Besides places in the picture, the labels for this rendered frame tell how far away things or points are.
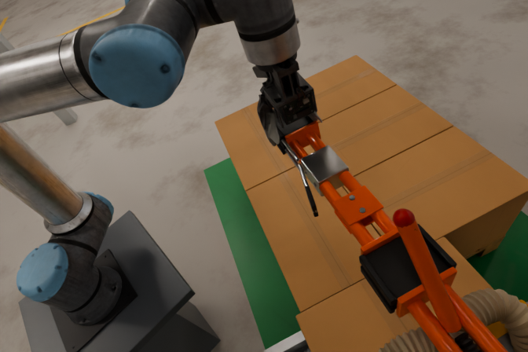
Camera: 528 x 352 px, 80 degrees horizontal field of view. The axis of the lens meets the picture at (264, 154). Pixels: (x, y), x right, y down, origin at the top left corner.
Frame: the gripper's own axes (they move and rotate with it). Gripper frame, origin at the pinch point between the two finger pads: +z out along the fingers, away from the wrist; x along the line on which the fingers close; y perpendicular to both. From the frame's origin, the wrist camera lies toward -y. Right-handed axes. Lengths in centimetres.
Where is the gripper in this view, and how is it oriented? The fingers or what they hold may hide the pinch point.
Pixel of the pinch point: (292, 130)
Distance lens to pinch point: 67.2
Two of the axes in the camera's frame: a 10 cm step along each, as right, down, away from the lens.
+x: 9.0, -4.4, 0.7
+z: 2.6, 6.4, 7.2
